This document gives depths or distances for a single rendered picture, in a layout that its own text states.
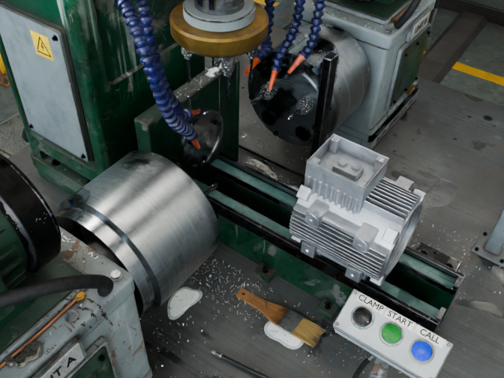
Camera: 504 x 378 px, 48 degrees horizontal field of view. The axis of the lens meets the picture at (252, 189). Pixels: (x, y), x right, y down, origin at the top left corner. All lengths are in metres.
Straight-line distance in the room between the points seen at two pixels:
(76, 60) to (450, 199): 0.97
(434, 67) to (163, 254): 2.84
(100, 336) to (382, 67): 0.94
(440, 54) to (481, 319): 2.59
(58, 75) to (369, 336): 0.76
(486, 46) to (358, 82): 2.67
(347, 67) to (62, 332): 0.87
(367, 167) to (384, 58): 0.43
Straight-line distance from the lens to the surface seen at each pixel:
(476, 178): 1.64
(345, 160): 1.07
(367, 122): 1.56
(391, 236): 1.02
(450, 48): 3.82
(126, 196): 0.95
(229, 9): 1.02
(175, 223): 0.96
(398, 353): 0.92
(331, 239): 1.07
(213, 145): 1.33
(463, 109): 1.88
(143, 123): 1.13
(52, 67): 1.21
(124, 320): 0.91
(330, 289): 1.21
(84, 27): 1.10
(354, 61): 1.37
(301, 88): 1.31
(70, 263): 0.87
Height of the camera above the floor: 1.83
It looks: 44 degrees down
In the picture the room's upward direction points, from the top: 2 degrees clockwise
